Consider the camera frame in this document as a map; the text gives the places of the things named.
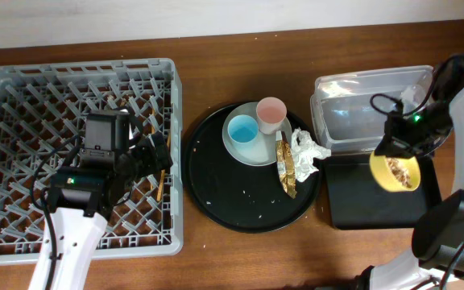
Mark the light blue plastic cup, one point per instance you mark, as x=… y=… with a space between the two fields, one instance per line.
x=243 y=131

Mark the black rectangular tray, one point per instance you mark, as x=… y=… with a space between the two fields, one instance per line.
x=357 y=202

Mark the black round tray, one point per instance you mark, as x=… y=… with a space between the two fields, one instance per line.
x=237 y=196

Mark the grey plastic dishwasher rack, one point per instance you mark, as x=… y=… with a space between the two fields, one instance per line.
x=44 y=105

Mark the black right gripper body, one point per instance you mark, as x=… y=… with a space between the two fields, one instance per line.
x=395 y=146

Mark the food scraps pile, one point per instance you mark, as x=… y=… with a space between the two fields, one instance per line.
x=399 y=171

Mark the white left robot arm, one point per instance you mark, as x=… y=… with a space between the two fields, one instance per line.
x=70 y=239

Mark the brown Nescafe Gold sachet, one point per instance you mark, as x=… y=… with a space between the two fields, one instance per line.
x=285 y=165

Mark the yellow plastic bowl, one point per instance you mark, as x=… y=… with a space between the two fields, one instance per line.
x=383 y=176

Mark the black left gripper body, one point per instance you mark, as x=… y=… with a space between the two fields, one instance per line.
x=151 y=152

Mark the white tissue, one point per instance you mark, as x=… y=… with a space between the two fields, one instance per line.
x=304 y=152

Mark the clear plastic bin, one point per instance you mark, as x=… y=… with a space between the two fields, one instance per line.
x=343 y=117

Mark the pink plastic cup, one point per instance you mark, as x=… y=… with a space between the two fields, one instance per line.
x=270 y=114

